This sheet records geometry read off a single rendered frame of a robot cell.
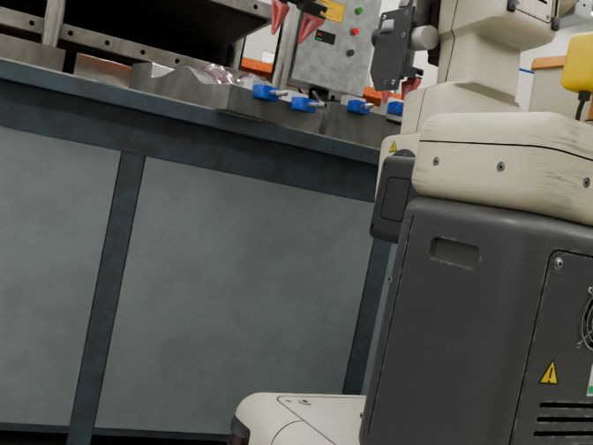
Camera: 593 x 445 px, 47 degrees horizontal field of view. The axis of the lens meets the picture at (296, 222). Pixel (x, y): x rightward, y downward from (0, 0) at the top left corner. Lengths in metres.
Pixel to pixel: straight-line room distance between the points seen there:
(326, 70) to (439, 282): 1.76
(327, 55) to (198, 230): 1.25
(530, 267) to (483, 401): 0.17
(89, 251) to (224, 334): 0.36
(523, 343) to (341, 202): 0.87
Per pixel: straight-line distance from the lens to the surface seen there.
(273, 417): 1.23
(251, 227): 1.57
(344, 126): 1.67
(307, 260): 1.63
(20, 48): 1.65
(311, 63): 2.59
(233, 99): 1.46
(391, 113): 1.73
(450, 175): 0.95
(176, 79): 1.66
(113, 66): 2.34
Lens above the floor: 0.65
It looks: 2 degrees down
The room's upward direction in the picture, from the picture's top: 11 degrees clockwise
